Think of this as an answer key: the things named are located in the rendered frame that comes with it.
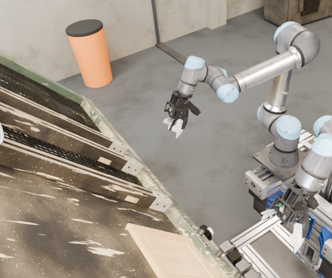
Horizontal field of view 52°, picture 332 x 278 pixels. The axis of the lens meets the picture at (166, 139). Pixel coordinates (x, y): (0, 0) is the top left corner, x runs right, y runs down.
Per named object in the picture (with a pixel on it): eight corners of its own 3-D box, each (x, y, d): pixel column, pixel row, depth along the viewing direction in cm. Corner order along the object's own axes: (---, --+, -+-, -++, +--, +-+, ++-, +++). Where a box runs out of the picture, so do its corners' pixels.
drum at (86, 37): (107, 68, 490) (94, 16, 440) (121, 81, 458) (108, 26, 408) (77, 79, 475) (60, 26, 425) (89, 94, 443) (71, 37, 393)
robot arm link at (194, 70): (210, 63, 139) (192, 59, 135) (201, 87, 143) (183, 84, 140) (202, 57, 145) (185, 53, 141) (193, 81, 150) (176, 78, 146)
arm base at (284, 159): (283, 144, 182) (285, 129, 176) (305, 159, 172) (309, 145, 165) (262, 155, 177) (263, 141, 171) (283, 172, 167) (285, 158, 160)
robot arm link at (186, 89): (189, 80, 149) (200, 87, 144) (186, 89, 151) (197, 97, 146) (176, 78, 145) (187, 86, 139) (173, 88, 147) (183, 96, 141)
